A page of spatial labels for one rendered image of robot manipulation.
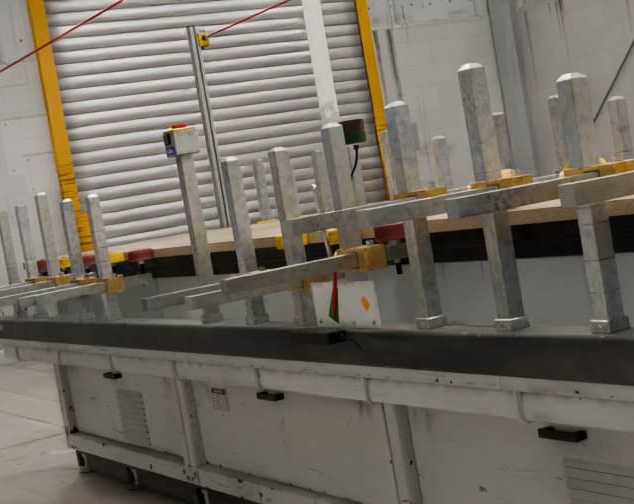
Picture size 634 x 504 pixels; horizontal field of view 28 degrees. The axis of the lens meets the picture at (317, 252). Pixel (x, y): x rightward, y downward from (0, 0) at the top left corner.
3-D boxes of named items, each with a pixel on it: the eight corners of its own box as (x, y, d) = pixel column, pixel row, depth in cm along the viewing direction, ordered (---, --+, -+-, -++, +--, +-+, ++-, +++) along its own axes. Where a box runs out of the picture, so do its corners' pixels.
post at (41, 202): (61, 328, 439) (36, 193, 437) (57, 328, 442) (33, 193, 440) (70, 326, 441) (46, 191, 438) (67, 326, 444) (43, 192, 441)
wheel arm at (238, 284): (229, 299, 246) (225, 277, 246) (222, 299, 249) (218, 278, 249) (410, 260, 268) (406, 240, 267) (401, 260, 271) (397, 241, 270)
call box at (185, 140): (177, 158, 327) (172, 128, 326) (167, 161, 333) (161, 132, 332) (201, 154, 330) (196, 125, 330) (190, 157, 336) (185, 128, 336)
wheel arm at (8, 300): (-2, 310, 399) (-5, 297, 399) (-5, 310, 402) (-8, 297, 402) (124, 285, 421) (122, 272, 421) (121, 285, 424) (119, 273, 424)
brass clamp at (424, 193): (427, 216, 236) (423, 189, 236) (388, 220, 248) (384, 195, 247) (454, 211, 239) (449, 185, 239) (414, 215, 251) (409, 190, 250)
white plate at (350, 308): (379, 328, 258) (371, 281, 258) (316, 327, 281) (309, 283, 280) (382, 328, 258) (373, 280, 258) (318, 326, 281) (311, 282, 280)
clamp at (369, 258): (368, 271, 258) (364, 247, 258) (334, 273, 270) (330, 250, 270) (390, 266, 261) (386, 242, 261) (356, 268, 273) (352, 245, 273)
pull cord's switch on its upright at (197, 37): (237, 270, 558) (194, 23, 553) (223, 270, 571) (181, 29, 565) (253, 266, 562) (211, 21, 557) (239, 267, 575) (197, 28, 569)
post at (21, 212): (40, 333, 461) (16, 204, 458) (37, 333, 464) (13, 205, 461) (49, 331, 463) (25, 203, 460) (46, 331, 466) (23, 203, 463)
